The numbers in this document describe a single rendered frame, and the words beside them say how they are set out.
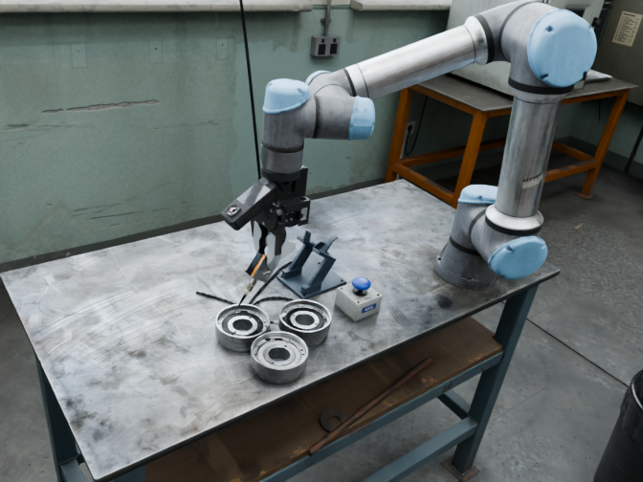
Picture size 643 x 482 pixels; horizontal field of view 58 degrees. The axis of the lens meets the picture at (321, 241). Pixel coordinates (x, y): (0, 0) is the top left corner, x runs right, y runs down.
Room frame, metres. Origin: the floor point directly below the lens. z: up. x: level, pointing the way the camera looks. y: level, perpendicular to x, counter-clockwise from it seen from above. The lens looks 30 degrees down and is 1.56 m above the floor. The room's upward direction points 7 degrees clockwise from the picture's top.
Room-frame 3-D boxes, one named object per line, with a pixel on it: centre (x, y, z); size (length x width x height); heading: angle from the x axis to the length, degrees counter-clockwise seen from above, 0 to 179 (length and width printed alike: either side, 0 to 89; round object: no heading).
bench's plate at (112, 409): (1.15, 0.02, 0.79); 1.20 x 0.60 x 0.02; 131
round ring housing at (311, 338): (0.93, 0.01, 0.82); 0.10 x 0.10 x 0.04
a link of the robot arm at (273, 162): (0.98, 0.09, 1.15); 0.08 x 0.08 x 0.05
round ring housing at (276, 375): (0.82, 0.05, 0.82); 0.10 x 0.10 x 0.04
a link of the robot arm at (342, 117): (1.02, 0.00, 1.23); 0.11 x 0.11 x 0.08; 15
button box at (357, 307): (1.03, -0.10, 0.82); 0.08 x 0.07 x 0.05; 131
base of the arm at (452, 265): (1.24, -0.37, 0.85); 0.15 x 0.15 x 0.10
